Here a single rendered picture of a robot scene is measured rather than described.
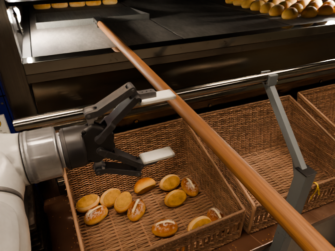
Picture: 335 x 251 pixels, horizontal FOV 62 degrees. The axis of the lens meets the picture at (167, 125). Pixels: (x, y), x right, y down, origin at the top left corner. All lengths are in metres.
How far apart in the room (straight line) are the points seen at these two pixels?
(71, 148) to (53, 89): 0.62
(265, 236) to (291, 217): 0.78
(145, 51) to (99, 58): 0.17
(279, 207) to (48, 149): 0.36
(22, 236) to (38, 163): 0.11
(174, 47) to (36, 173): 0.79
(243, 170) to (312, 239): 0.14
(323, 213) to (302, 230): 0.95
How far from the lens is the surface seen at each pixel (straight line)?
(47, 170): 0.50
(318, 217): 1.33
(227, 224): 1.04
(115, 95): 0.49
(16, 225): 0.43
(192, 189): 1.22
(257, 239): 1.18
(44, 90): 1.10
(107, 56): 1.06
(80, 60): 1.05
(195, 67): 1.23
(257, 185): 0.44
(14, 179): 0.48
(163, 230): 1.09
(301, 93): 1.65
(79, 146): 0.49
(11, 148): 0.50
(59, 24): 1.49
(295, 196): 0.96
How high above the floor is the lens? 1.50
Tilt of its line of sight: 33 degrees down
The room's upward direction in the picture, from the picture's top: straight up
